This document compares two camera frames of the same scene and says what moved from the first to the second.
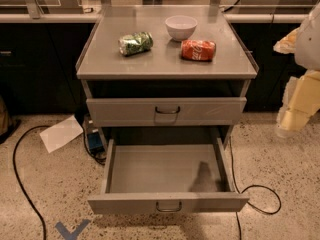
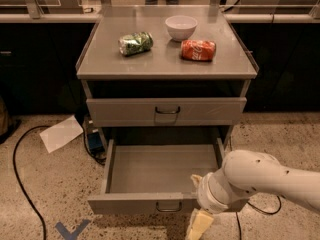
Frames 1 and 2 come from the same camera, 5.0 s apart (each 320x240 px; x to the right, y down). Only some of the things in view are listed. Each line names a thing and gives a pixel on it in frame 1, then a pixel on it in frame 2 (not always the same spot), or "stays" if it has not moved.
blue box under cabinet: (95, 143) stays
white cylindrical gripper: (309, 45) to (204, 194)
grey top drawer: (164, 112) stays
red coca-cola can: (198, 50) stays
